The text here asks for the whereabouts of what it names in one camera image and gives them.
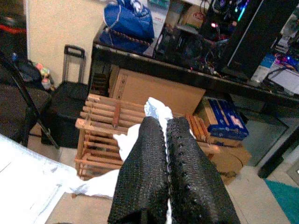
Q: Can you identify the white printed carton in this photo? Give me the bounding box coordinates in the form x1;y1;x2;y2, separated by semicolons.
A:
149;0;171;35

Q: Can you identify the white and blue carton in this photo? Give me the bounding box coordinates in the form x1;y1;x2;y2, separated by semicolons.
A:
252;53;299;94

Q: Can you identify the black desk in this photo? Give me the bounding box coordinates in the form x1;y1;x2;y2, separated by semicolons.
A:
88;42;299;179

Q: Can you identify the black suitcase with handle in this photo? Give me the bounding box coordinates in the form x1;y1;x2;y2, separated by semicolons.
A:
42;44;91;149

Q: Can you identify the blue fabric bag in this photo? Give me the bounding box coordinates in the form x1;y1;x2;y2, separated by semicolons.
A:
99;0;155;55

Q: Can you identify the flat blue printed box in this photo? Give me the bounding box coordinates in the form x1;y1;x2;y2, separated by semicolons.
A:
207;98;249;141

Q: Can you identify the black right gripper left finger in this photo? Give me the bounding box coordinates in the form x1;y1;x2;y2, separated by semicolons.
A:
107;116;172;224

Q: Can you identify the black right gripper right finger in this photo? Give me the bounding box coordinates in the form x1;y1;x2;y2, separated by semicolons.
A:
166;116;241;224

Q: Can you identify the teal floor mat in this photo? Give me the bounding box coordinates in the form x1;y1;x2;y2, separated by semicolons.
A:
263;178;299;224

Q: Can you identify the large brown cardboard box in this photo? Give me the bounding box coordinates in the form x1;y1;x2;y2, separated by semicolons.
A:
108;66;206;116

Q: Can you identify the black electronics clutter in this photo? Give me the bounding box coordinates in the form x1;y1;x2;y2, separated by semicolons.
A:
154;25;211;68

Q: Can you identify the dark bag with colourful items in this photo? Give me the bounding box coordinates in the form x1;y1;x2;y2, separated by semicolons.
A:
11;52;57;91

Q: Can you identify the white tissue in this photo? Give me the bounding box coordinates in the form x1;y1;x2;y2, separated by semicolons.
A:
67;97;175;224

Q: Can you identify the black folding chair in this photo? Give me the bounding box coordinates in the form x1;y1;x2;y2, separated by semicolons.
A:
0;52;60;150

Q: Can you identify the low brown cardboard box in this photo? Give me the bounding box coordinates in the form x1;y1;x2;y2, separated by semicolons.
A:
196;139;252;186

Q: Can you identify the black object with red band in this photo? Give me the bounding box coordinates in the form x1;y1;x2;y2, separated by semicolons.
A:
0;14;28;59

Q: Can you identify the wooden slatted rack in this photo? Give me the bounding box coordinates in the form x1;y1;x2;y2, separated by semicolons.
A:
74;93;210;180

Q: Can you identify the black computer tower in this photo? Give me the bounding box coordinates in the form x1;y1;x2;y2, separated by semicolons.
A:
203;0;299;80

